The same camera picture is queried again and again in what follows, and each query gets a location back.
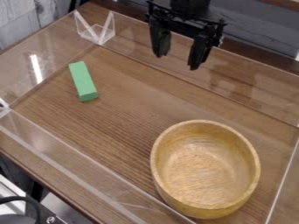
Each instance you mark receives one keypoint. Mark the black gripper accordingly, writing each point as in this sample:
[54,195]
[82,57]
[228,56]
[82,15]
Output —
[190,18]

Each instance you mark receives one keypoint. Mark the green rectangular block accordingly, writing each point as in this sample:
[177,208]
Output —
[84,81]

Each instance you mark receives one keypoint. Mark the light wooden bowl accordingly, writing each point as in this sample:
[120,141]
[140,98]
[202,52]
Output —
[206,168]

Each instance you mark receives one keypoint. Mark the clear acrylic enclosure wall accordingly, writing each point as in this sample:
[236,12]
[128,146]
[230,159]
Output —
[88,148]

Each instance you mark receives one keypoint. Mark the black metal bracket with bolt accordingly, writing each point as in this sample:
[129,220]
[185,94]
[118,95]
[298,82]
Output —
[49,216]

